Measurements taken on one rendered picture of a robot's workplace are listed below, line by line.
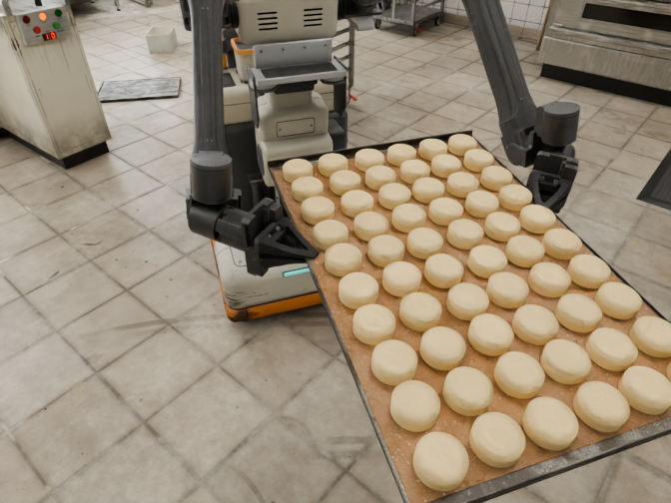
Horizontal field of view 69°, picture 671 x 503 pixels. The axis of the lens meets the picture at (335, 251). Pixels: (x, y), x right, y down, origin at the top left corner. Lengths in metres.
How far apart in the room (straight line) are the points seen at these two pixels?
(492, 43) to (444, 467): 0.76
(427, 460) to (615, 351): 0.26
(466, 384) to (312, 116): 1.15
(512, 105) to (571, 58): 3.48
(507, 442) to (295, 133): 1.22
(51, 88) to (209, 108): 2.32
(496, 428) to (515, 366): 0.08
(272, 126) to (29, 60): 1.76
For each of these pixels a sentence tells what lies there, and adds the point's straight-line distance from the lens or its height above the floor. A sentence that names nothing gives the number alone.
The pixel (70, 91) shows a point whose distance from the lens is 3.16.
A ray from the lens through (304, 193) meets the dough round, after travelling 0.76.
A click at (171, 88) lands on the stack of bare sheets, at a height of 0.02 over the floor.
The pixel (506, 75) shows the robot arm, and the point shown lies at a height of 1.11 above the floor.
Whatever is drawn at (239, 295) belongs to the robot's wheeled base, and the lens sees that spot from 1.80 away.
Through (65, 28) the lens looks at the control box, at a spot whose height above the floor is 0.74.
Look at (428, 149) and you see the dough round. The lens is 0.90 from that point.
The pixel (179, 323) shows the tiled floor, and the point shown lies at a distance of 2.03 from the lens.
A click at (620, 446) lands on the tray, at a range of 0.58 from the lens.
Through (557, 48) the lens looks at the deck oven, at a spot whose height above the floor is 0.25.
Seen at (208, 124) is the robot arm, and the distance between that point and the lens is 0.82.
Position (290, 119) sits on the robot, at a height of 0.81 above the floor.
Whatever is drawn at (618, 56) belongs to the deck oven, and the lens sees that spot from 4.39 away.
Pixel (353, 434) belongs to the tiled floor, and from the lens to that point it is 1.65.
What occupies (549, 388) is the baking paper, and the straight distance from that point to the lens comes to 0.60.
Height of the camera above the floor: 1.43
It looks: 39 degrees down
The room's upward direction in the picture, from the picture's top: straight up
